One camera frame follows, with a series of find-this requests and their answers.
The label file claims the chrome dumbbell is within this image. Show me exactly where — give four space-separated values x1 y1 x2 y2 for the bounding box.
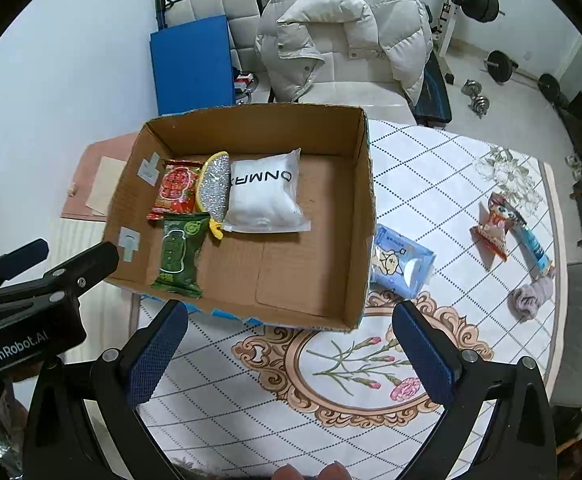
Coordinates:
460 78 494 120

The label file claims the brown cardboard box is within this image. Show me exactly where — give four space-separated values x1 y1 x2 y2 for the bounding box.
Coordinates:
103 104 378 334

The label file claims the white pillow packet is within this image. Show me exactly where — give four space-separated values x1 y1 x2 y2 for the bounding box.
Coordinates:
223 148 312 235

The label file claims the pink mat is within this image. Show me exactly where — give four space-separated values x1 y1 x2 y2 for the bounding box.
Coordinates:
60 132 140 221

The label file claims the person's right hand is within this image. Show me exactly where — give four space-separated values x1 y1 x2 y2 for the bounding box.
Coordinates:
271 461 352 480

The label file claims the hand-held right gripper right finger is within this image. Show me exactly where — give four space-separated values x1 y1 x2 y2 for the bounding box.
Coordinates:
392 300 557 480

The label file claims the blue tube packet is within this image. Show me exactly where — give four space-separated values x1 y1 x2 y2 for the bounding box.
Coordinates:
513 209 557 279

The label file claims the green snack packet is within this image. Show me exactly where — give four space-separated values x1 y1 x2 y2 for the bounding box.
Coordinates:
151 211 210 299

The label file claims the small black barbell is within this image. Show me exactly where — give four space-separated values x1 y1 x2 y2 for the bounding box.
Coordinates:
485 49 564 106

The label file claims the beige tufted chair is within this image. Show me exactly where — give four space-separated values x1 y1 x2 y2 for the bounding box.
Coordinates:
163 0 264 72

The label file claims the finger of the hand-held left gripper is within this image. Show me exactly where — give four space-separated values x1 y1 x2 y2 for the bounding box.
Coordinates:
0 239 50 292
46 241 120 295

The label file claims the white puffer jacket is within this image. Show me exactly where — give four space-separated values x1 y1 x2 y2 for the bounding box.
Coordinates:
254 0 434 106

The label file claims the silver scrub sponge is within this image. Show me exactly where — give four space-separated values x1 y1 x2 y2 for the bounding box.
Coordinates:
194 152 232 239

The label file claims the black weight bench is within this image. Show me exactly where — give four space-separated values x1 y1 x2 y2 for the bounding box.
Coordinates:
413 52 453 129

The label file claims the purple rolled sock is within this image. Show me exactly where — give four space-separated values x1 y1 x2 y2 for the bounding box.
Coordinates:
508 277 557 321

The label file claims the blue tissue packet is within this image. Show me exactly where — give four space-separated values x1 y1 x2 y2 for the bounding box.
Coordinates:
368 223 437 296

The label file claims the red snack packet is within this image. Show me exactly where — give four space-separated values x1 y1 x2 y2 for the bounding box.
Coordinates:
147 158 206 222

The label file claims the orange snack packet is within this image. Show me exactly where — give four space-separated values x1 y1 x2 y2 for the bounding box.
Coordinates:
470 192 522 261

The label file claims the white weight rack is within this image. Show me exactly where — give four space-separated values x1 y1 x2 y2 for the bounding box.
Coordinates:
435 0 478 57

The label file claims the blue board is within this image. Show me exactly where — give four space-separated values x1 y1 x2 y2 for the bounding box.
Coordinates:
149 14 236 117

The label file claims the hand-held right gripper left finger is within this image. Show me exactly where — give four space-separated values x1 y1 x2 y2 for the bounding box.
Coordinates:
23 300 190 480

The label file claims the beige paper sheet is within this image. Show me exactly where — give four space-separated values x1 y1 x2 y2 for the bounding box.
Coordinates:
84 155 128 216

